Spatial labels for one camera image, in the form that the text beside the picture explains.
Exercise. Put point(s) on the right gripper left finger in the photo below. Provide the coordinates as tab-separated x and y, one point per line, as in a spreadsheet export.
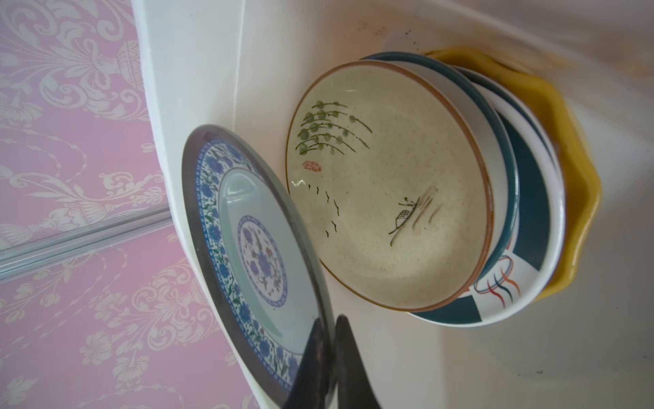
312	384

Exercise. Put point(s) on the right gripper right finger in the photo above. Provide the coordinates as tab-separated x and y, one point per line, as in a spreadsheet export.
353	386

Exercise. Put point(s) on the small blue patterned plate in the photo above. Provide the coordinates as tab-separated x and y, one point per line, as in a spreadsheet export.
256	258

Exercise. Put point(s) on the cream willow pattern plate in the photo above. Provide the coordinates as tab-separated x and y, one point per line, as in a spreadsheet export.
391	185

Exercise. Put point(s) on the white plate green red rim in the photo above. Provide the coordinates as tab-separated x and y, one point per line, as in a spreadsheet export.
530	260

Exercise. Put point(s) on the white plate blue rim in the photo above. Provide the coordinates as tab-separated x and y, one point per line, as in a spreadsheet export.
487	130

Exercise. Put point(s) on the yellow polka dot plate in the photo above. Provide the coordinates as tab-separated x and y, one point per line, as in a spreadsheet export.
583	186

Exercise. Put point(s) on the left aluminium corner post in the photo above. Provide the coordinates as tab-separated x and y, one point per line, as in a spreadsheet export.
29	257

